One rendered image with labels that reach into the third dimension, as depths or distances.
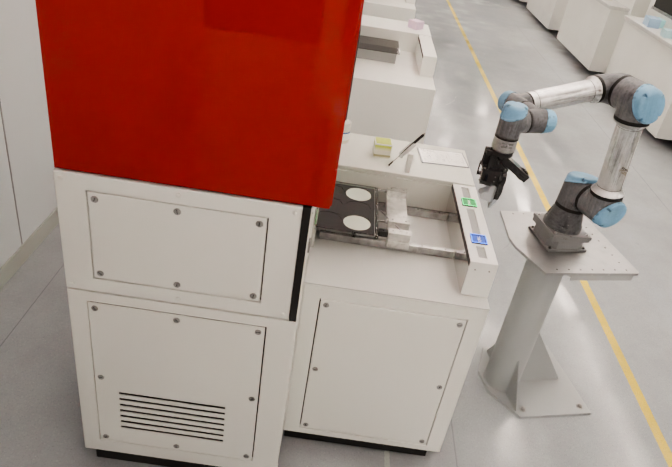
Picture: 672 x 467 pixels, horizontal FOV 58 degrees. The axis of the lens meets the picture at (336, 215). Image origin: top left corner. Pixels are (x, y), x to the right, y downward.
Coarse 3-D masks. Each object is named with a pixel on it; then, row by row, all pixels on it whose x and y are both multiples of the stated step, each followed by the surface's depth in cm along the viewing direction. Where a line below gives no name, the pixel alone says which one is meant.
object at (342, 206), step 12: (336, 192) 237; (372, 192) 241; (336, 204) 229; (348, 204) 231; (360, 204) 232; (372, 204) 233; (324, 216) 221; (336, 216) 222; (360, 216) 224; (372, 216) 225; (336, 228) 215; (348, 228) 216; (372, 228) 218
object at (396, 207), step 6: (390, 198) 243; (396, 198) 244; (402, 198) 245; (390, 204) 239; (396, 204) 240; (402, 204) 241; (390, 210) 235; (396, 210) 236; (402, 210) 236; (390, 216) 231; (396, 216) 232; (402, 216) 232; (390, 240) 217; (396, 240) 217; (390, 246) 218; (396, 246) 217; (402, 246) 217; (408, 246) 217
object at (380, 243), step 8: (320, 232) 220; (328, 232) 221; (336, 240) 222; (344, 240) 222; (352, 240) 221; (360, 240) 221; (368, 240) 221; (376, 240) 221; (384, 240) 222; (384, 248) 222; (392, 248) 222; (416, 248) 221; (424, 248) 221; (432, 248) 221; (440, 248) 222; (440, 256) 223; (448, 256) 222
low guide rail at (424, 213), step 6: (378, 204) 244; (384, 204) 245; (378, 210) 245; (384, 210) 245; (408, 210) 245; (414, 210) 244; (420, 210) 245; (426, 210) 245; (432, 210) 246; (420, 216) 246; (426, 216) 245; (432, 216) 245; (438, 216) 245; (444, 216) 245
